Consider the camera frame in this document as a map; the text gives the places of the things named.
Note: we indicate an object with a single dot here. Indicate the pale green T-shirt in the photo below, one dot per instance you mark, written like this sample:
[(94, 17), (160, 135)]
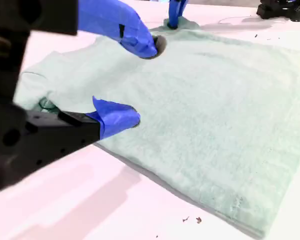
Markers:
[(202, 112)]

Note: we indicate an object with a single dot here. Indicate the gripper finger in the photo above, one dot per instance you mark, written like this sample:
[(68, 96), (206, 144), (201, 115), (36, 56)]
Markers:
[(115, 20), (173, 12), (115, 117), (183, 7)]

